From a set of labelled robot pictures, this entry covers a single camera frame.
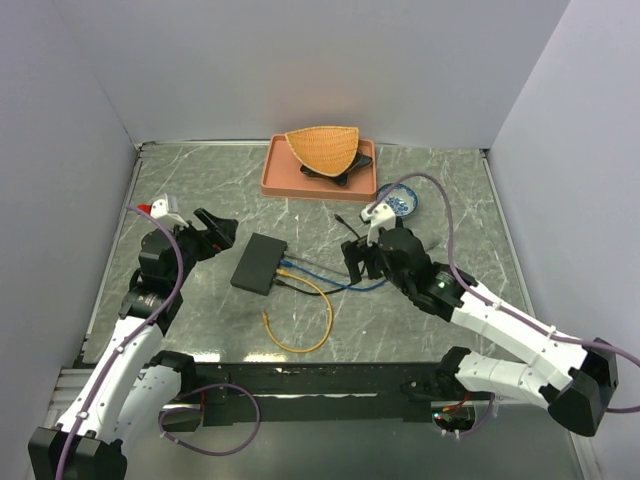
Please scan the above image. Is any blue ethernet cable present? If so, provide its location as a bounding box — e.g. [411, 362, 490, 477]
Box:
[279, 258, 389, 292]

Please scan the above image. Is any black ethernet cable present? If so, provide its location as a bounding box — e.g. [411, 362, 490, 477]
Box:
[272, 213, 362, 297]

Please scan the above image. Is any blue white ceramic bowl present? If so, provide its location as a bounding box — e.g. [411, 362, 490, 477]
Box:
[383, 183, 419, 218]

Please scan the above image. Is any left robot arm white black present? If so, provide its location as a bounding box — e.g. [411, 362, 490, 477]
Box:
[28, 202, 239, 479]

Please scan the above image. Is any yellow ethernet cable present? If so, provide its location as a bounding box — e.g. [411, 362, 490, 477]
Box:
[261, 268, 335, 354]

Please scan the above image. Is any black dish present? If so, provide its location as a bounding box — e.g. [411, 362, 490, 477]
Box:
[299, 151, 373, 187]

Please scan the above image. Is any orange woven basket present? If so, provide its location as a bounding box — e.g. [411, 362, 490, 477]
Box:
[284, 126, 360, 177]

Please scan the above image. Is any grey ethernet cable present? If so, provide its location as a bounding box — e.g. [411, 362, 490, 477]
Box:
[284, 238, 444, 277]

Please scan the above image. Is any salmon pink tray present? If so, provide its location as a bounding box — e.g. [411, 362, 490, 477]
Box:
[260, 134, 378, 203]

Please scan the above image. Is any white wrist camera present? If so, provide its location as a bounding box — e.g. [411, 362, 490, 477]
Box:
[360, 201, 398, 246]
[138, 193, 189, 230]

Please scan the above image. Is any black network switch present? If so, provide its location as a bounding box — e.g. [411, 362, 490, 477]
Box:
[230, 233, 288, 296]

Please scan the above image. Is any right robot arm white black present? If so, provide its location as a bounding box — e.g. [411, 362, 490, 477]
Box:
[341, 227, 618, 437]

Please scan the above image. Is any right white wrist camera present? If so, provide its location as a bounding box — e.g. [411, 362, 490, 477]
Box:
[360, 201, 398, 246]

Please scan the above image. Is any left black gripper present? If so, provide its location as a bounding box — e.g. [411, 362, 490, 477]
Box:
[167, 207, 237, 288]

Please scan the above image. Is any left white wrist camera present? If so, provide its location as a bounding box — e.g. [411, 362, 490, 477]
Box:
[138, 193, 189, 230]

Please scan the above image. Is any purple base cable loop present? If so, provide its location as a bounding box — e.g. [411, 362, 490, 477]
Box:
[158, 382, 262, 456]

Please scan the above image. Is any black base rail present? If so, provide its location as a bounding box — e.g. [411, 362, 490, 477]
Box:
[149, 352, 467, 427]

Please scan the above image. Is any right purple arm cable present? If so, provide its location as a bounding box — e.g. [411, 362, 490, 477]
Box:
[369, 172, 640, 414]

